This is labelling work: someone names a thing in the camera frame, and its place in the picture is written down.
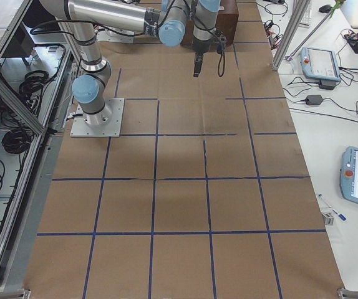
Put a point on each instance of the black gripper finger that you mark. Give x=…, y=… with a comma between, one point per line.
x=198, y=61

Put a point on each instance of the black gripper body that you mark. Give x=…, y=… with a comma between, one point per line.
x=201, y=47

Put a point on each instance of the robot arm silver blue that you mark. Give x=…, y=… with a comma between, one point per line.
x=167, y=24

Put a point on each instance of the dark wooden drawer cabinet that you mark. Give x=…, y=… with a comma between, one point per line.
x=226, y=22

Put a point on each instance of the blue teach pendant tablet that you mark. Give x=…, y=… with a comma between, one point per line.
x=319, y=64

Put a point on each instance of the black power adapter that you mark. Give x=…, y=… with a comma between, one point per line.
x=313, y=100

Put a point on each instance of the brown paper table mat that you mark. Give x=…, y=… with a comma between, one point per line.
x=206, y=193

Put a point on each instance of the aluminium frame post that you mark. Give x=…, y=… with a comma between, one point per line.
x=289, y=33

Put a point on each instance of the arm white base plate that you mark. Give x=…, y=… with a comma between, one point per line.
x=107, y=123

